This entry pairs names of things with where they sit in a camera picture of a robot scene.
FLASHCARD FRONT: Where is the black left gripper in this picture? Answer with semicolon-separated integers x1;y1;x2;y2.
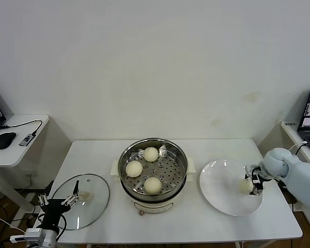
38;180;81;229

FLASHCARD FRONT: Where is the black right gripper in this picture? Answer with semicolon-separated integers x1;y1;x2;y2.
244;165;265;196

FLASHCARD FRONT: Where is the white steamed baozi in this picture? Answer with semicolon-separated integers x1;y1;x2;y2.
143;146;160;163
125;161;143;178
144;177;163;195
237;178;254;194

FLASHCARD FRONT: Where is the round glass pot lid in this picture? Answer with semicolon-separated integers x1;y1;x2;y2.
48;173;111;230

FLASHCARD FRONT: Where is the stainless steel steamer pot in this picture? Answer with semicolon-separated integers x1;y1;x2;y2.
118;138;189;197

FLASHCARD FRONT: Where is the white round plate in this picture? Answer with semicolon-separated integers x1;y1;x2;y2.
199;159;264;217

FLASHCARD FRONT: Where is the white side table with mouse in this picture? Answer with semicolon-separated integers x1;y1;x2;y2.
0;114;50;216

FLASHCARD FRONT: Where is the small grey usb hub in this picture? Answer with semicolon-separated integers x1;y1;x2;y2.
19;133;34;147

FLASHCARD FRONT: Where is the black computer mouse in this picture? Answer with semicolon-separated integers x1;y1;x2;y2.
0;132;17;150

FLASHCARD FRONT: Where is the cream electric cooker base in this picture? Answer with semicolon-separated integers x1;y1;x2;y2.
110;157;197;215

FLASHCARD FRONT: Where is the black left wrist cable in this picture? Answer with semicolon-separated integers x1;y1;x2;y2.
55;216;68;241

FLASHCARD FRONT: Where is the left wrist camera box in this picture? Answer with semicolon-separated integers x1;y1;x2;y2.
10;227;46;244

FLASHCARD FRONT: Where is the white floor cable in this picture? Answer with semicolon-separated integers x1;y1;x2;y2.
0;213;26;236

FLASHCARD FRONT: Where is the white laptop cable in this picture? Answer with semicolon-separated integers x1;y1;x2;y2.
289;141;309;156

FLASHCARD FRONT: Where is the black usb hub cable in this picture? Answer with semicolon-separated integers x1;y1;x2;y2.
1;119;43;136

